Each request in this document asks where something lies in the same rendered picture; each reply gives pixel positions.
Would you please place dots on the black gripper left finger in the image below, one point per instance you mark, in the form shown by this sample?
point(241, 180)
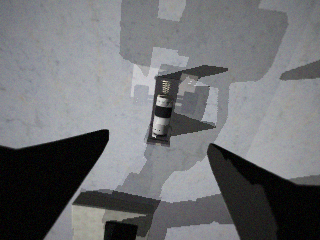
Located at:
point(38, 182)

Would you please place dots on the black and white battery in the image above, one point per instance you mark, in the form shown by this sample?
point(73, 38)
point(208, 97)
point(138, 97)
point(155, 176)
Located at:
point(162, 116)

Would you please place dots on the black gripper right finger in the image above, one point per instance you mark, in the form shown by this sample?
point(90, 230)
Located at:
point(263, 205)

